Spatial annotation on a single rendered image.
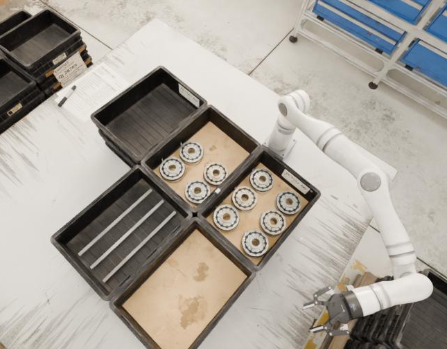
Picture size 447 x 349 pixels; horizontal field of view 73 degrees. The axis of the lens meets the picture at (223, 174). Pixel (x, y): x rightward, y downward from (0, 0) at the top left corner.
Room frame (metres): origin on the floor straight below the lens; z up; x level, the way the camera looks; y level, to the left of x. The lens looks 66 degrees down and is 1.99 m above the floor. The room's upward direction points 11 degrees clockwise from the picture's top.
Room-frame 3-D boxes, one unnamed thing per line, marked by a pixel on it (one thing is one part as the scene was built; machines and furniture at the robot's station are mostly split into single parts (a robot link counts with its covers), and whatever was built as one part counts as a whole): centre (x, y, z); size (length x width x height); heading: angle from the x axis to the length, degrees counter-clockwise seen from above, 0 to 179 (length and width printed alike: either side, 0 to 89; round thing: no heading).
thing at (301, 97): (0.78, -0.22, 1.01); 0.09 x 0.09 x 0.17; 41
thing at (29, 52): (1.29, 1.25, 0.37); 0.40 x 0.30 x 0.45; 153
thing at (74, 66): (1.24, 1.10, 0.41); 0.31 x 0.02 x 0.16; 153
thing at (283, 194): (0.45, -0.28, 0.86); 0.10 x 0.10 x 0.01
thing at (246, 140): (0.56, 0.09, 0.87); 0.40 x 0.30 x 0.11; 148
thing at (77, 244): (0.21, 0.30, 0.87); 0.40 x 0.30 x 0.11; 148
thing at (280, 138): (0.78, -0.23, 0.85); 0.09 x 0.09 x 0.17; 55
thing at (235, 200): (0.43, -0.10, 0.86); 0.10 x 0.10 x 0.01
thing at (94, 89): (0.91, 0.74, 0.70); 0.33 x 0.23 x 0.01; 153
